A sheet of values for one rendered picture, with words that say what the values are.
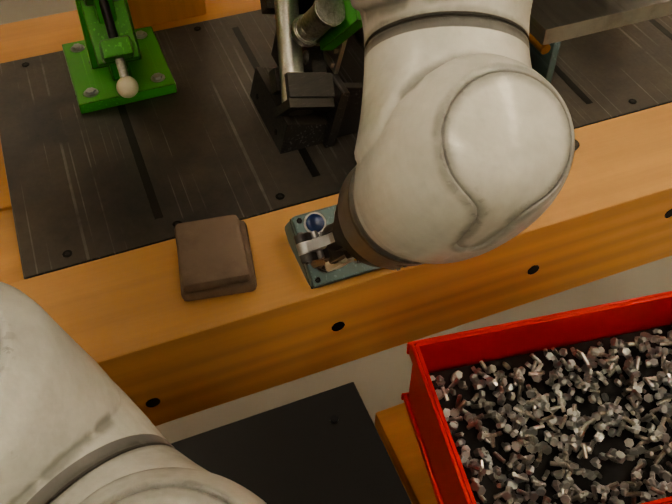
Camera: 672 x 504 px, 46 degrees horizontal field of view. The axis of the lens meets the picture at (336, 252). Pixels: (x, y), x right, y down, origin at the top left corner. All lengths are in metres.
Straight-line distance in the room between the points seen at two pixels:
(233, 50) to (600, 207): 0.56
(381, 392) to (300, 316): 0.99
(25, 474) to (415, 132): 0.30
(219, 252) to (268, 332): 0.10
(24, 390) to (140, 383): 0.39
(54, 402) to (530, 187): 0.30
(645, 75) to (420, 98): 0.81
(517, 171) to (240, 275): 0.48
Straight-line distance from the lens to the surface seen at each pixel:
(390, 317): 0.93
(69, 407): 0.51
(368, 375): 1.86
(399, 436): 0.87
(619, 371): 0.86
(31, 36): 1.33
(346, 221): 0.56
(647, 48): 1.27
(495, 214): 0.41
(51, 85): 1.18
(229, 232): 0.87
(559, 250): 0.99
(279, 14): 1.01
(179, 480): 0.46
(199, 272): 0.84
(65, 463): 0.52
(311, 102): 0.97
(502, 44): 0.47
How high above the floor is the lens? 1.56
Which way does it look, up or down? 48 degrees down
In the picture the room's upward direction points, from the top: straight up
